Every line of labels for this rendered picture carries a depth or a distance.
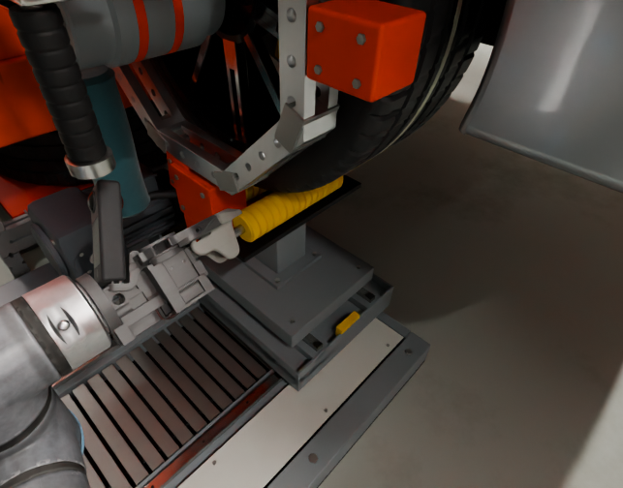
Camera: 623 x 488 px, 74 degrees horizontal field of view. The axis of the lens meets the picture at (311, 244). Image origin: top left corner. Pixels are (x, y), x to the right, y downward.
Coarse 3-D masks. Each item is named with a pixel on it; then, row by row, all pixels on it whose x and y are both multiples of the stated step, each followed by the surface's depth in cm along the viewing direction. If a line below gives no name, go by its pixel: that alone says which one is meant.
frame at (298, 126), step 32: (288, 0) 41; (320, 0) 43; (288, 32) 43; (288, 64) 45; (128, 96) 77; (160, 96) 77; (288, 96) 47; (320, 96) 50; (160, 128) 76; (192, 128) 76; (288, 128) 50; (320, 128) 51; (192, 160) 72; (224, 160) 72; (256, 160) 58; (288, 160) 61
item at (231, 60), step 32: (256, 0) 58; (224, 32) 66; (256, 32) 62; (160, 64) 80; (192, 64) 82; (224, 64) 86; (256, 64) 64; (192, 96) 80; (224, 96) 83; (256, 96) 86; (224, 128) 78; (256, 128) 78
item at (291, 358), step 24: (216, 288) 110; (384, 288) 112; (216, 312) 108; (240, 312) 105; (336, 312) 106; (360, 312) 106; (240, 336) 104; (264, 336) 100; (312, 336) 96; (336, 336) 98; (288, 360) 95; (312, 360) 93
